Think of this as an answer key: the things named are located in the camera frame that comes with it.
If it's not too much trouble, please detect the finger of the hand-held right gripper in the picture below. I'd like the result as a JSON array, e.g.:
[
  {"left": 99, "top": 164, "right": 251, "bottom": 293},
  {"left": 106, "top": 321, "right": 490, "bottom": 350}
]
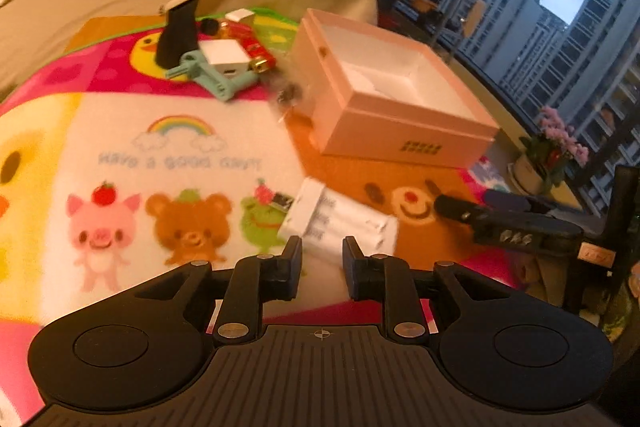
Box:
[{"left": 434, "top": 195, "right": 490, "bottom": 224}]

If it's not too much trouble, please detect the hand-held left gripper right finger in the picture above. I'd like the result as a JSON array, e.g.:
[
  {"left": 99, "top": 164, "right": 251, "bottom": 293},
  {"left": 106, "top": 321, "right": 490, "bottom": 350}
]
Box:
[{"left": 341, "top": 236, "right": 507, "bottom": 346}]

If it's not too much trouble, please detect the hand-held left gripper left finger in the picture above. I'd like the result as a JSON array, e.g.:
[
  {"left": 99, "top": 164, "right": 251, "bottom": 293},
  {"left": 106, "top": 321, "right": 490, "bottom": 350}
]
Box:
[{"left": 132, "top": 236, "right": 304, "bottom": 346}]

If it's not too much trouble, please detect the white battery charger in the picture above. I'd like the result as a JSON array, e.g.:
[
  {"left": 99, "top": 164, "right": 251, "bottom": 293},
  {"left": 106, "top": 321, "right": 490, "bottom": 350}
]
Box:
[{"left": 277, "top": 177, "right": 401, "bottom": 264}]

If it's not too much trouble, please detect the pink cardboard box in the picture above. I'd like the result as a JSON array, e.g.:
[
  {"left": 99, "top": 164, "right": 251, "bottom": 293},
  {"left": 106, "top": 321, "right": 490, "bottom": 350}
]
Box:
[{"left": 289, "top": 8, "right": 501, "bottom": 171}]

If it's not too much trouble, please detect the teal hand crank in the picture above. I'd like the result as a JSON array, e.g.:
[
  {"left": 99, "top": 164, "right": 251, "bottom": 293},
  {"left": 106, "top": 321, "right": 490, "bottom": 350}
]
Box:
[{"left": 165, "top": 51, "right": 260, "bottom": 102}]

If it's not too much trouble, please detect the white cube power adapter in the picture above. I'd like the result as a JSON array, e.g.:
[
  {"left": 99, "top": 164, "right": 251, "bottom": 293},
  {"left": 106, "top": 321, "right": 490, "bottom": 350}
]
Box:
[{"left": 199, "top": 38, "right": 251, "bottom": 78}]

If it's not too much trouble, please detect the black phone stand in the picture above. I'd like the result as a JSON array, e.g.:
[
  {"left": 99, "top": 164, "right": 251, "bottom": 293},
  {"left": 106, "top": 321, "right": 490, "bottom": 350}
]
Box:
[{"left": 155, "top": 0, "right": 201, "bottom": 68}]

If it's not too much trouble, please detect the potted pink flower plant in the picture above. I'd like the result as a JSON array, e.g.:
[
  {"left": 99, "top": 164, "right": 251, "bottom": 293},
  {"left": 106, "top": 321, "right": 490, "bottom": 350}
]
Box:
[{"left": 507, "top": 106, "right": 592, "bottom": 196}]

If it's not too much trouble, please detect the cartoon printed blanket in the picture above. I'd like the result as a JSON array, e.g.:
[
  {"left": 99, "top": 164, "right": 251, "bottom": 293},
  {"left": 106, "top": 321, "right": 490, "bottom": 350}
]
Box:
[{"left": 0, "top": 7, "right": 531, "bottom": 420}]

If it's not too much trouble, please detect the small white cube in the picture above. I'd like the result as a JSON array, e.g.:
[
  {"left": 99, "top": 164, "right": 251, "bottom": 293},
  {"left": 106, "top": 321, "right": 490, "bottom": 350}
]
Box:
[{"left": 225, "top": 8, "right": 256, "bottom": 28}]

